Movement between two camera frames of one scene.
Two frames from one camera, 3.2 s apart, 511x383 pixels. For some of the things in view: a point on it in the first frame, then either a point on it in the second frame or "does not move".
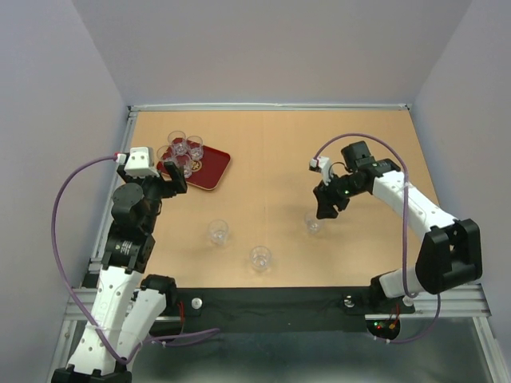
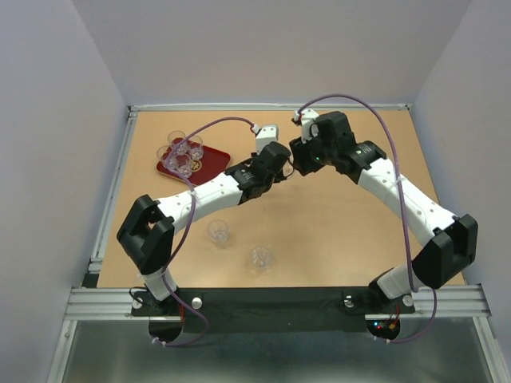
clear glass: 312,224 → 287,169
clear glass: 177,139 does not move
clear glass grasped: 195,146 does not move
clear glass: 166,153 does not move
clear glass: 184,160 does not move
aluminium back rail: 242,107 does not move
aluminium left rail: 98,254 does not move
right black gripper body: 347,185 → 314,154
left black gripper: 169,187 → 279,176
